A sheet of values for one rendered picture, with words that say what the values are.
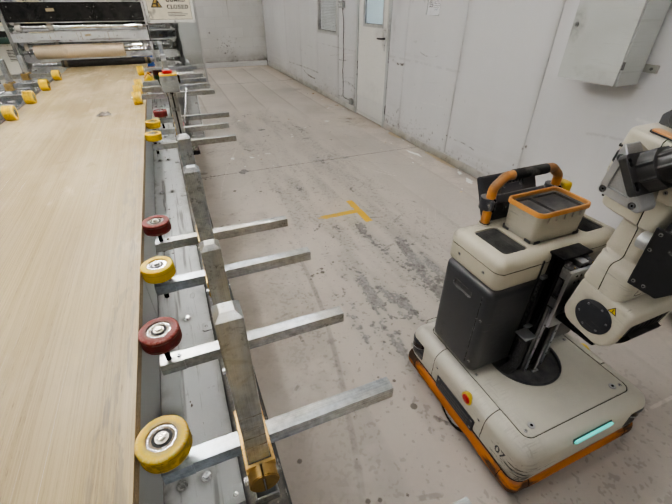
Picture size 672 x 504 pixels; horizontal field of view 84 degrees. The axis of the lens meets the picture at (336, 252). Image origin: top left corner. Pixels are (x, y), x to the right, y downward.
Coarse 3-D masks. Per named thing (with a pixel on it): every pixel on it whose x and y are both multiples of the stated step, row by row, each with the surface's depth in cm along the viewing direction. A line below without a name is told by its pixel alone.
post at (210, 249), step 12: (204, 240) 68; (216, 240) 69; (204, 252) 66; (216, 252) 67; (204, 264) 67; (216, 264) 68; (216, 276) 70; (216, 288) 71; (228, 288) 72; (216, 300) 73; (228, 300) 74
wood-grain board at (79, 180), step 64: (0, 128) 201; (64, 128) 201; (128, 128) 201; (0, 192) 134; (64, 192) 134; (128, 192) 134; (0, 256) 101; (64, 256) 101; (128, 256) 101; (0, 320) 81; (64, 320) 81; (128, 320) 81; (0, 384) 67; (64, 384) 67; (128, 384) 67; (0, 448) 58; (64, 448) 58; (128, 448) 58
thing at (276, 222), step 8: (280, 216) 134; (240, 224) 129; (248, 224) 129; (256, 224) 129; (264, 224) 130; (272, 224) 131; (280, 224) 132; (216, 232) 124; (224, 232) 126; (232, 232) 127; (240, 232) 128; (248, 232) 129; (168, 240) 120; (176, 240) 120; (184, 240) 122; (192, 240) 123; (160, 248) 120; (168, 248) 121
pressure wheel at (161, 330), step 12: (144, 324) 79; (156, 324) 79; (168, 324) 79; (144, 336) 76; (156, 336) 76; (168, 336) 76; (180, 336) 79; (144, 348) 76; (156, 348) 75; (168, 348) 77; (168, 360) 82
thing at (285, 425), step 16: (368, 384) 76; (384, 384) 76; (336, 400) 72; (352, 400) 72; (368, 400) 74; (288, 416) 70; (304, 416) 70; (320, 416) 70; (336, 416) 72; (272, 432) 67; (288, 432) 69; (192, 448) 65; (208, 448) 65; (224, 448) 65; (240, 448) 66; (192, 464) 63; (208, 464) 64; (176, 480) 63
